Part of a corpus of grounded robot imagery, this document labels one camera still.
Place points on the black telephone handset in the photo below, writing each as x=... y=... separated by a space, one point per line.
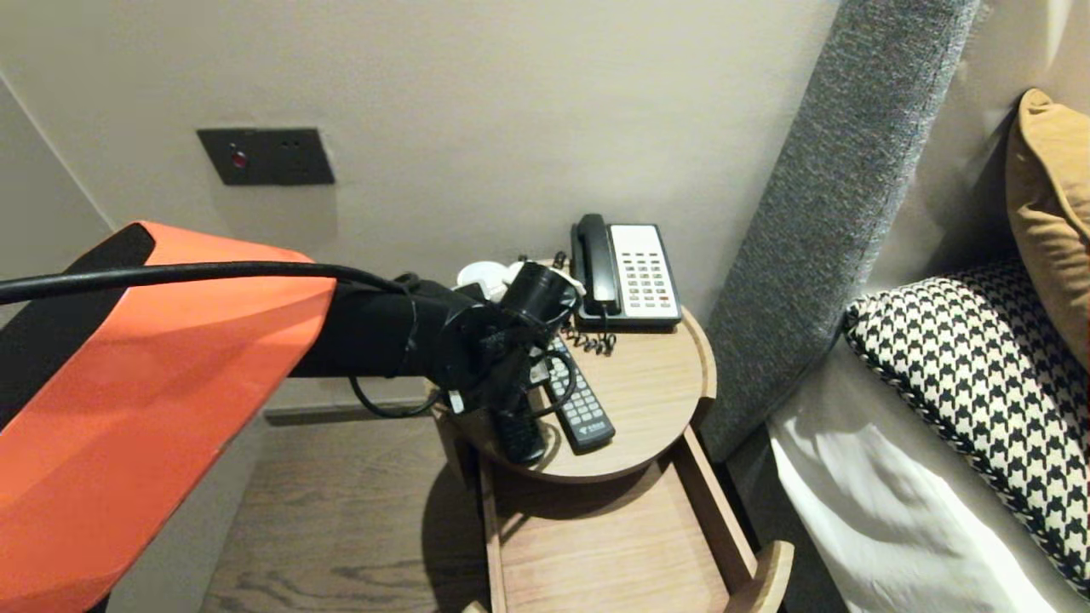
x=596 y=264

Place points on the mustard yellow pillow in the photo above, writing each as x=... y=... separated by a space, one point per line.
x=1056 y=213

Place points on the black remote with coloured buttons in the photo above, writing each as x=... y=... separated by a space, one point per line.
x=588 y=417

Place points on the white bed sheet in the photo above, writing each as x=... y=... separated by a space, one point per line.
x=894 y=528

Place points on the dark wall socket panel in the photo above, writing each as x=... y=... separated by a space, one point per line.
x=281 y=157

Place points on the grey fabric bed base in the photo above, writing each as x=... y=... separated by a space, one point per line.
x=766 y=511

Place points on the grey fabric headboard panel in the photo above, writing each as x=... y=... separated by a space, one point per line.
x=834 y=213

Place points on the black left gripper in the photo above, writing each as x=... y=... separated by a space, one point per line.
x=502 y=383

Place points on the wooden baseboard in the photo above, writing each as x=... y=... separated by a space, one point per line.
x=324 y=415

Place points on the beige padded headboard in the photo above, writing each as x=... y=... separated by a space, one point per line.
x=954 y=128

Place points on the black white desk telephone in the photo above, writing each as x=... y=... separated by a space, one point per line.
x=647 y=281

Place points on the wooden nightstand drawer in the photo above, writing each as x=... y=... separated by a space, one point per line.
x=596 y=553

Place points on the round wooden nightstand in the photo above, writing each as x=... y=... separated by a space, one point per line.
x=647 y=400

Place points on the orange and black left arm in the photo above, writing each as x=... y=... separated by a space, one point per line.
x=170 y=383

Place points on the black white houndstooth pillow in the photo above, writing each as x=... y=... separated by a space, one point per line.
x=979 y=383

